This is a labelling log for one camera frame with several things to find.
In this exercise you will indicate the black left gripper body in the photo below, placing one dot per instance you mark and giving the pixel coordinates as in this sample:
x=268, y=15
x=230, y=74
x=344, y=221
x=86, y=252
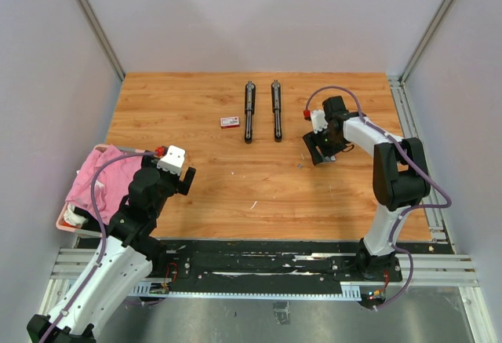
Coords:
x=169, y=184

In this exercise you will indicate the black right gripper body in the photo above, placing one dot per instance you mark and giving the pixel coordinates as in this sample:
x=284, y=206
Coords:
x=329, y=145

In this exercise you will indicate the black stapler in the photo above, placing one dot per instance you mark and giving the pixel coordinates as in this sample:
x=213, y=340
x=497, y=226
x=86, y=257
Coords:
x=250, y=100
x=277, y=109

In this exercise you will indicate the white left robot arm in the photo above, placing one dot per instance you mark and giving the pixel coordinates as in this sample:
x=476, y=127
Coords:
x=127, y=252

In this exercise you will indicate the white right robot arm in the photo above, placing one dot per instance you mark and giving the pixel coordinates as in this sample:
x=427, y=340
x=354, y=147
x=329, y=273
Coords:
x=399, y=169

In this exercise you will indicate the pink cloth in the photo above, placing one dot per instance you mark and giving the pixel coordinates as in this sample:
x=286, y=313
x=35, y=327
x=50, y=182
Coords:
x=111, y=185

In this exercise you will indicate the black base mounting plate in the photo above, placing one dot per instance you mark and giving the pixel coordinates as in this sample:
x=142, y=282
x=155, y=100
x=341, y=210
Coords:
x=263, y=269

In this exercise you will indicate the red white staple box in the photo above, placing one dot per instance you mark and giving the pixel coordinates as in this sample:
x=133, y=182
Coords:
x=229, y=122

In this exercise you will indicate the pink plastic basket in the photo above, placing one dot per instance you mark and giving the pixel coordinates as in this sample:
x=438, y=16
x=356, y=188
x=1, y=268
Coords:
x=73, y=217

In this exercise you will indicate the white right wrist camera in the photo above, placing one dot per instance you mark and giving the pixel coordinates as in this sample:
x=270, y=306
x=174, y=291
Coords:
x=318, y=121

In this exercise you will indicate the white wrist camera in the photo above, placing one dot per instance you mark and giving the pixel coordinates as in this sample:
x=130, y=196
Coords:
x=171, y=159
x=318, y=121

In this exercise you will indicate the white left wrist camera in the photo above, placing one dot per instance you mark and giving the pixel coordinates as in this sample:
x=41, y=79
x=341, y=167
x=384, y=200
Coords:
x=171, y=159

